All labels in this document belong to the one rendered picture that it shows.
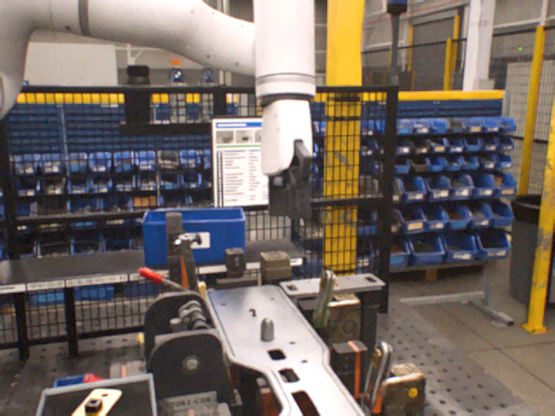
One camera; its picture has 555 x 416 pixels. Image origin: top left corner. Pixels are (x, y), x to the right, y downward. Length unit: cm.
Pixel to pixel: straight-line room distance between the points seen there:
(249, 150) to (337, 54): 45
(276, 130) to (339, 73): 122
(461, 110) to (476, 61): 208
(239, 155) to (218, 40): 100
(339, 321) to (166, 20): 85
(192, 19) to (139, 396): 50
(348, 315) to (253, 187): 66
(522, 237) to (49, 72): 577
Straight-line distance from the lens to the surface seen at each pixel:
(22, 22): 82
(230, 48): 87
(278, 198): 83
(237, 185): 185
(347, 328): 139
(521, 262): 434
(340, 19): 196
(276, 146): 75
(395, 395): 107
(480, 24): 577
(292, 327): 133
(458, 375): 182
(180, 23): 77
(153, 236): 167
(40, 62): 768
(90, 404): 77
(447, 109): 364
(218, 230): 166
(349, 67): 197
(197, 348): 88
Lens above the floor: 156
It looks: 13 degrees down
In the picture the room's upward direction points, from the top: straight up
